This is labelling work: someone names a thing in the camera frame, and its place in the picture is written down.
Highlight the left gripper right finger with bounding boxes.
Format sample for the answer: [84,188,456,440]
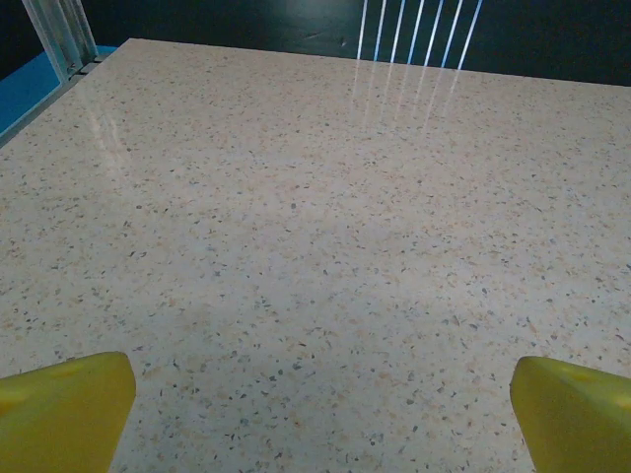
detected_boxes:
[509,356,631,473]

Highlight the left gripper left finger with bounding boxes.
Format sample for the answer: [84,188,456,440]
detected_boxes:
[0,350,138,473]

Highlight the left aluminium side rail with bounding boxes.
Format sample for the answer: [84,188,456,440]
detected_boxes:
[0,57,105,149]

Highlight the left aluminium frame post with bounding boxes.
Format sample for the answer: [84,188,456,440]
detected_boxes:
[22,0,104,83]

